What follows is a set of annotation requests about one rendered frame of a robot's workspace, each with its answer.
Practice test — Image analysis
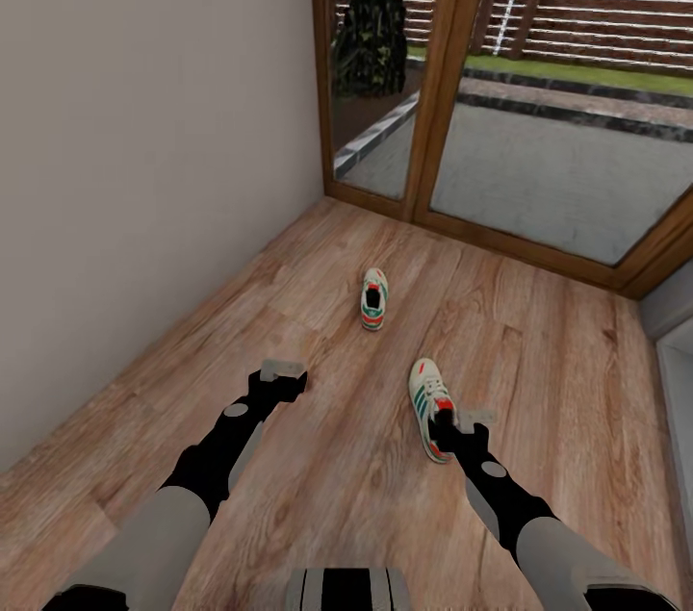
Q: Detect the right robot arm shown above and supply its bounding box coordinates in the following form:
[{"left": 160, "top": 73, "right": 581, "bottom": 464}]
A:
[{"left": 427, "top": 409, "right": 682, "bottom": 611}]

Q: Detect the robot trunk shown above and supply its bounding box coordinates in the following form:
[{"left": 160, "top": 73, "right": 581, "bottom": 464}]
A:
[{"left": 280, "top": 568, "right": 413, "bottom": 611}]

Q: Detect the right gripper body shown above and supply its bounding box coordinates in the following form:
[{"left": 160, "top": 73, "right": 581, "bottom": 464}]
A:
[{"left": 437, "top": 424, "right": 488, "bottom": 462}]

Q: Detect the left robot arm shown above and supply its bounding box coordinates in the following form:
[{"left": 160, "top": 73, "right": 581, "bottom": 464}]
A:
[{"left": 39, "top": 359, "right": 308, "bottom": 611}]

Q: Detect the gym shoe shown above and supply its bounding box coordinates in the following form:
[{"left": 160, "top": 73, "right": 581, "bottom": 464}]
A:
[
  {"left": 361, "top": 267, "right": 388, "bottom": 331},
  {"left": 409, "top": 358, "right": 459, "bottom": 464}
]

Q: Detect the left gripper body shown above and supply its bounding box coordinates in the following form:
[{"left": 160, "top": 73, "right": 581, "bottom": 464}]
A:
[{"left": 248, "top": 372, "right": 297, "bottom": 412}]

